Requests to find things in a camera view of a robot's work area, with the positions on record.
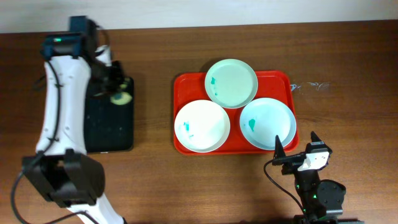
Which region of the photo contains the yellow green sponge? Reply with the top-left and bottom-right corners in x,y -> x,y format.
110,84 -> 132,106

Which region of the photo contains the light blue plate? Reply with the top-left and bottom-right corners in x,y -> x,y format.
239,98 -> 297,151

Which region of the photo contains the white plate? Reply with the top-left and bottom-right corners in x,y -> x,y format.
174,100 -> 231,153

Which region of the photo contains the light green plate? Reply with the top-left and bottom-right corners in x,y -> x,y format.
205,59 -> 259,109

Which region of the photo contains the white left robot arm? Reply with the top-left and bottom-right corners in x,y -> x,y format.
20,16 -> 134,223

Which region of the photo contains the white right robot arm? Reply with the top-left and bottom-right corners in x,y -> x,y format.
268,131 -> 361,223

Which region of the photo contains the black tray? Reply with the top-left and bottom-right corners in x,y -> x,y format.
84,77 -> 134,153

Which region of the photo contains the red plastic tray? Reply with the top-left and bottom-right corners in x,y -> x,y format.
174,70 -> 295,155

